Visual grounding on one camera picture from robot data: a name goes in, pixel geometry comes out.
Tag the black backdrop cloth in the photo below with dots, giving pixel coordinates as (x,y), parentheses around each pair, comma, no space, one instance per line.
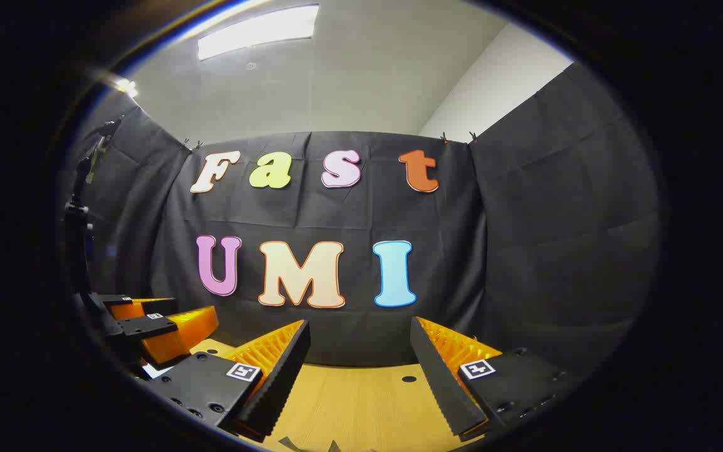
(524,251)

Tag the small ceiling light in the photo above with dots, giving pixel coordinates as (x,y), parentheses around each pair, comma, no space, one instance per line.
(126,86)

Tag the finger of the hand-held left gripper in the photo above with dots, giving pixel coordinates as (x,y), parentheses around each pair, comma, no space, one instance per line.
(173,336)
(142,306)

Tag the long ceiling light panel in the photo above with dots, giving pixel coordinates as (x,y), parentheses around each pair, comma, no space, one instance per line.
(258,30)

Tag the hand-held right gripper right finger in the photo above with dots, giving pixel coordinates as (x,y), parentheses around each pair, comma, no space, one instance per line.
(440,383)

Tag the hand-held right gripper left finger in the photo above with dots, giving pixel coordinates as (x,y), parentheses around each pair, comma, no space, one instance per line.
(277,383)

